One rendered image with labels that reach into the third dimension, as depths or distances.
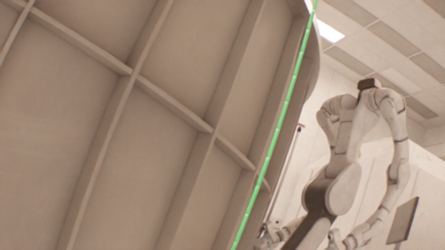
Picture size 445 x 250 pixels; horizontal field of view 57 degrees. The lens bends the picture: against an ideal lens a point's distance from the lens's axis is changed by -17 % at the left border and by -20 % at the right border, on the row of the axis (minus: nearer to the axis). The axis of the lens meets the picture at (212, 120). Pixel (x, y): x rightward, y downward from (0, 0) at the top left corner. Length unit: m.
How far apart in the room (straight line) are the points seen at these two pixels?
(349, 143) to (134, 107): 1.42
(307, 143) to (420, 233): 3.91
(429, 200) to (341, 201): 5.88
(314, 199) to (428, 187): 5.84
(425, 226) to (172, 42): 7.14
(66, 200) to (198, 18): 0.36
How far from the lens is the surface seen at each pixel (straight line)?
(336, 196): 1.88
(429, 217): 7.75
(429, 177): 7.72
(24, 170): 0.61
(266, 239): 2.07
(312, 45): 1.18
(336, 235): 1.72
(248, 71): 0.90
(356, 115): 2.03
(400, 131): 1.96
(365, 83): 2.20
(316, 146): 10.20
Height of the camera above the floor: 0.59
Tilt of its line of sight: 15 degrees up
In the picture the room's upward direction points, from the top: 21 degrees clockwise
